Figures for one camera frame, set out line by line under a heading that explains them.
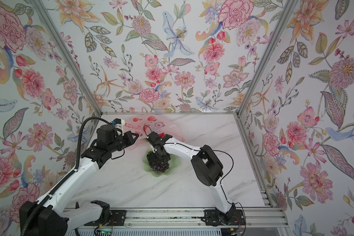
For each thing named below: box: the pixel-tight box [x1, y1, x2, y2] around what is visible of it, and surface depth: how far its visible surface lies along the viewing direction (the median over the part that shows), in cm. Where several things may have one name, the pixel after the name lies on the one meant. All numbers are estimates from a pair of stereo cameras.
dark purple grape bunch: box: [150, 162, 170, 173], surface depth 89 cm
